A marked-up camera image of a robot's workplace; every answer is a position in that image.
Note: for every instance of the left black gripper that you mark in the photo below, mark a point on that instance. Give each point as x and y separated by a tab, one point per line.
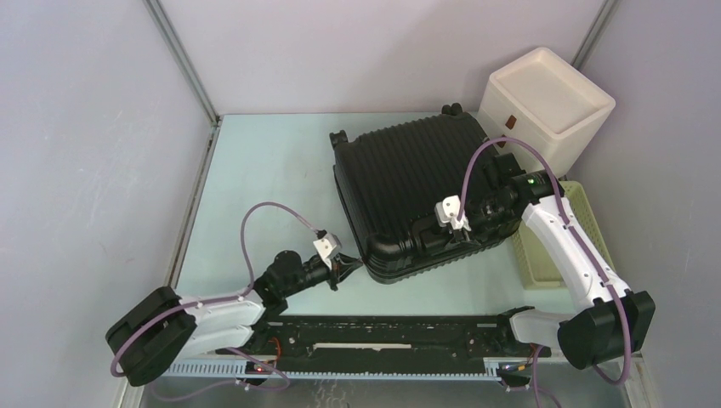
342	266

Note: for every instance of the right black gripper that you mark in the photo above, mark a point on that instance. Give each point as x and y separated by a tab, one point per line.
475	235

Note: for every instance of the black ribbed hard-shell suitcase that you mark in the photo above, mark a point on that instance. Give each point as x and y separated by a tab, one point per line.
389	180

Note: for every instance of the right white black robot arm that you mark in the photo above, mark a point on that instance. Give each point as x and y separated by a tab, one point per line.
609	320

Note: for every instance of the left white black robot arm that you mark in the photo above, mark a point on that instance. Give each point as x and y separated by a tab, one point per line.
165	328

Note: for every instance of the white stacked drawer unit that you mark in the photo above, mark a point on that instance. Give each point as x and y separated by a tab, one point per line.
543	101

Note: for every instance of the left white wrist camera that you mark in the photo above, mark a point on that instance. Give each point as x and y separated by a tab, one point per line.
327	246

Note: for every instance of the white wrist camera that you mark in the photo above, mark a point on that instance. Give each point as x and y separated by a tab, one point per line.
327	246
447	213

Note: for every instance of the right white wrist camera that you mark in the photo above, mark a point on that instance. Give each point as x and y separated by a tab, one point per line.
447	213

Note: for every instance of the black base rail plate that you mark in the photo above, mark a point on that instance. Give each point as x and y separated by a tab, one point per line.
386	345

